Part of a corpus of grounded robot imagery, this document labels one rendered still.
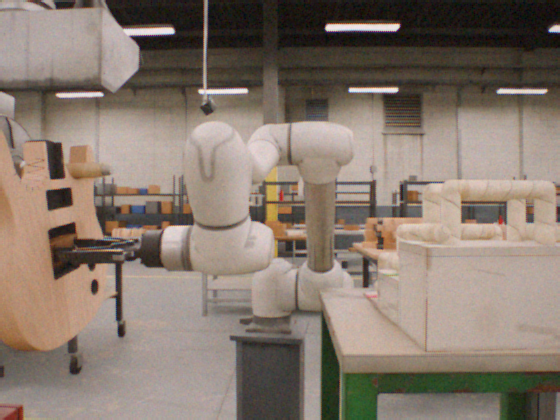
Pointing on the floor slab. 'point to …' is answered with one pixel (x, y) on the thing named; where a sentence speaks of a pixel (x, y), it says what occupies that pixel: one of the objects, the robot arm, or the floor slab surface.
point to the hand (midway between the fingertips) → (67, 249)
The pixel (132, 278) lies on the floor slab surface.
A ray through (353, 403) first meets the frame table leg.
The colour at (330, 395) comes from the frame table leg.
